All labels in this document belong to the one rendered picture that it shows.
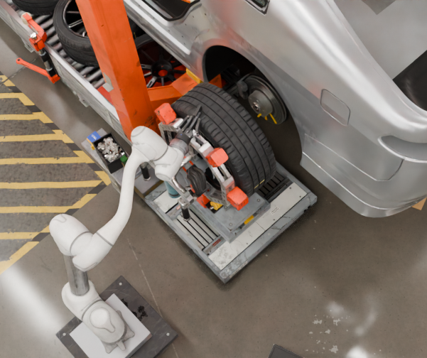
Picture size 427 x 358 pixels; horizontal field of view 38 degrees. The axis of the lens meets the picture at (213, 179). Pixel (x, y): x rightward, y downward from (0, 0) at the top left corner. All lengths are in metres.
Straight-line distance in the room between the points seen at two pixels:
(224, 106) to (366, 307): 1.58
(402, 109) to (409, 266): 1.68
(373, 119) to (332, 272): 1.58
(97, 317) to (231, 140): 1.15
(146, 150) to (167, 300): 1.38
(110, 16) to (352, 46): 1.10
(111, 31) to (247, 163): 0.92
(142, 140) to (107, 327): 1.06
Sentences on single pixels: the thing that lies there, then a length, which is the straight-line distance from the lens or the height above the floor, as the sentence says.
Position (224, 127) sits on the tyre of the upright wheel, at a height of 1.16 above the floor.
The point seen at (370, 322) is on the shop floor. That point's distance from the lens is 3.96.
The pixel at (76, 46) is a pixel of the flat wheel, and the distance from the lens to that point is 4.52.
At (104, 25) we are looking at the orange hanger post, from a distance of 3.01.
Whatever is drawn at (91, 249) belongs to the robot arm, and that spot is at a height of 1.16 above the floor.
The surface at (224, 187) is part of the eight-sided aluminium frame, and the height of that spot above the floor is 0.95.
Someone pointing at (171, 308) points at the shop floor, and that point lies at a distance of 3.97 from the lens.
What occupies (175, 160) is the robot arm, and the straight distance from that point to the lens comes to 2.94.
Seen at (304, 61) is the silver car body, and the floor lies 1.60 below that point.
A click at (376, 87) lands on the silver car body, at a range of 2.65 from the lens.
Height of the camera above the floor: 3.76
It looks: 61 degrees down
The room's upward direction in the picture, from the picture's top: 9 degrees counter-clockwise
